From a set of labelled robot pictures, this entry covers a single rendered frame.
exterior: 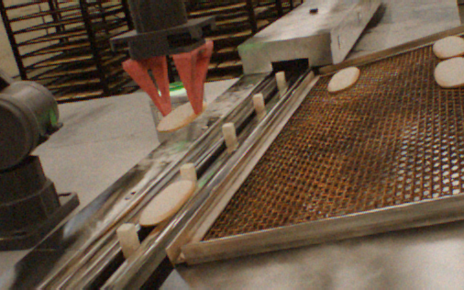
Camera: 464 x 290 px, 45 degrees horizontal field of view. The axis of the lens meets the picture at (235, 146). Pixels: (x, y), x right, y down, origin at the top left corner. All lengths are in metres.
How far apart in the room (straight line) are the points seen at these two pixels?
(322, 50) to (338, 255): 0.74
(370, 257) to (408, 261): 0.02
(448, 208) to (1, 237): 0.50
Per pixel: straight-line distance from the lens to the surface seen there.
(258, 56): 1.07
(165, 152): 0.72
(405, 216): 0.34
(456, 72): 0.59
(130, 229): 0.52
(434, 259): 0.31
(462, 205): 0.33
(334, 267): 0.32
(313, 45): 1.04
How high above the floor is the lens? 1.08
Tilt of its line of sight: 18 degrees down
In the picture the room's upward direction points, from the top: 12 degrees counter-clockwise
